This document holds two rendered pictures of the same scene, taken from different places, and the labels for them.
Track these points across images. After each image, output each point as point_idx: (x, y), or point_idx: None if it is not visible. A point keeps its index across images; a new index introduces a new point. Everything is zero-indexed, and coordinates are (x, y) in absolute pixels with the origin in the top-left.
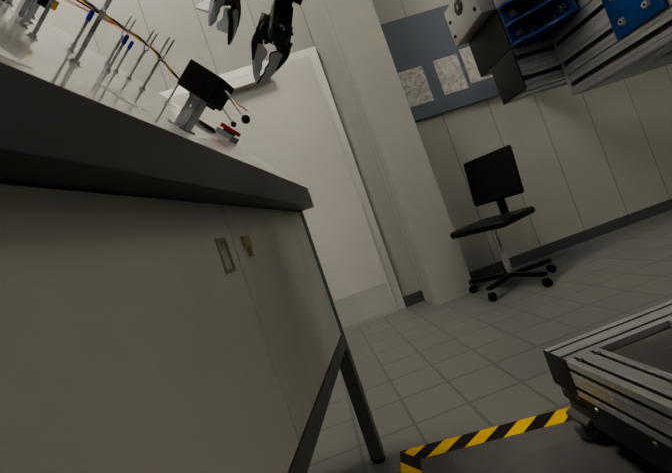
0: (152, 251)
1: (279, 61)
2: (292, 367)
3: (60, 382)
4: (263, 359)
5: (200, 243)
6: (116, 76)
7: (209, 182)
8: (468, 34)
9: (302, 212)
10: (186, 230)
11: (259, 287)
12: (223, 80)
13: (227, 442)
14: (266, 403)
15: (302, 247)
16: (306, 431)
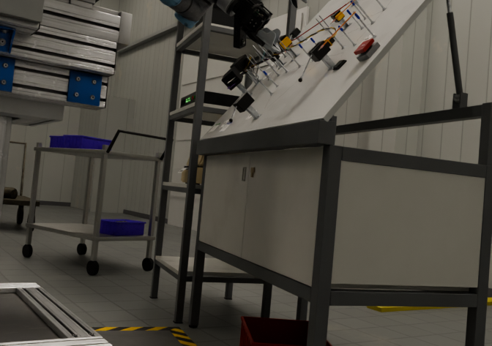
0: (230, 168)
1: None
2: (250, 235)
3: (217, 187)
4: (241, 217)
5: (239, 168)
6: None
7: (230, 149)
8: (119, 47)
9: (328, 146)
10: (237, 163)
11: (251, 192)
12: (233, 104)
13: (227, 223)
14: (236, 230)
15: (301, 183)
16: (244, 260)
